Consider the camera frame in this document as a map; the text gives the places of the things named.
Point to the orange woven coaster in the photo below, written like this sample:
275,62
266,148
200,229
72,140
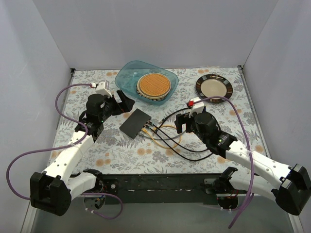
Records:
154,77

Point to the striped cream bowl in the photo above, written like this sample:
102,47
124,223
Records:
153,97

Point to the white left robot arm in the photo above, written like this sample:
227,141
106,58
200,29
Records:
53,189

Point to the teal plastic container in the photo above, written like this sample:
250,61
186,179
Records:
128,77

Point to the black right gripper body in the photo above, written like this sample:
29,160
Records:
185,123

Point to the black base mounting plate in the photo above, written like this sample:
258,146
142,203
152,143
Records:
159,188

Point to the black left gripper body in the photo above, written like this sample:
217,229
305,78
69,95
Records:
116,105

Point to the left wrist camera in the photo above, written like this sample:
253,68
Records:
102,88

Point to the aluminium frame rail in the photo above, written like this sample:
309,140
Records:
261,216

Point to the black network switch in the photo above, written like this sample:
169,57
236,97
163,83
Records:
133,125

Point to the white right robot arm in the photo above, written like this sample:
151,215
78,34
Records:
289,186

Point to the dark rimmed ceramic plate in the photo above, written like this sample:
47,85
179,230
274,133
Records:
211,85

